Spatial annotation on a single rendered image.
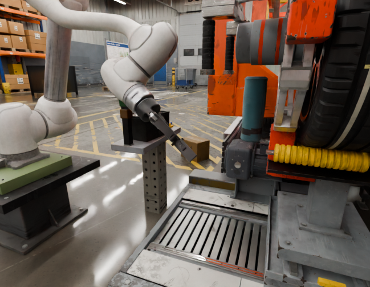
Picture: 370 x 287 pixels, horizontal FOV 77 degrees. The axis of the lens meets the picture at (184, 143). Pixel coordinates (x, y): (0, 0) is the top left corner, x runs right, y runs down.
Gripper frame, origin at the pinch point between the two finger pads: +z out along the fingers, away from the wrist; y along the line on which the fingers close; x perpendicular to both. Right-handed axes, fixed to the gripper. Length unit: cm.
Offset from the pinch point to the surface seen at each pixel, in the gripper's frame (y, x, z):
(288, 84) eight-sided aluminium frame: 12.1, 29.1, 8.8
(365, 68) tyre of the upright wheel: 20.2, 37.1, 18.1
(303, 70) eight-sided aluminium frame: 14.7, 32.5, 9.3
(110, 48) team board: -641, 16, -665
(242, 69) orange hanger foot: -51, 49, -25
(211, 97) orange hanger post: -57, 28, -28
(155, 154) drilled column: -45, -15, -22
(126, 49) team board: -726, 62, -687
